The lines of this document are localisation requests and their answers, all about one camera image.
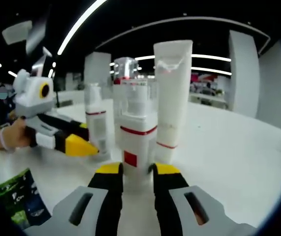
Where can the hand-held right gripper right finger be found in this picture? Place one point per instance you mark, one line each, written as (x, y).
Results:
(169, 196)

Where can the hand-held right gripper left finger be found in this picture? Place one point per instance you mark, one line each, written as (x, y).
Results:
(105, 196)

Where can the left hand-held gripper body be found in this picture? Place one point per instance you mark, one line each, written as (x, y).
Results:
(33, 98)

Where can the white red-banded pump skincare bottle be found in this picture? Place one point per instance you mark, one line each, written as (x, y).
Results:
(98, 123)

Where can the clear red-square skincare bottle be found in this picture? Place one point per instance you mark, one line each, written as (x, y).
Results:
(135, 142)

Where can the green and black skincare sachet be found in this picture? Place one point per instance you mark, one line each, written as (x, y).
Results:
(19, 196)

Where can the large white clear-capped skincare bottle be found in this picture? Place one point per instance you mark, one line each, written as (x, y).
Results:
(126, 70)

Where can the white skincare tube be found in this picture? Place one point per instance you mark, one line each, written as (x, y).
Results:
(172, 103)

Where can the person's left hand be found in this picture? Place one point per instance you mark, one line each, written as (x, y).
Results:
(19, 134)

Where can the curved ceiling light strip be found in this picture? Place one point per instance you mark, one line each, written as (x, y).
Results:
(76, 27)

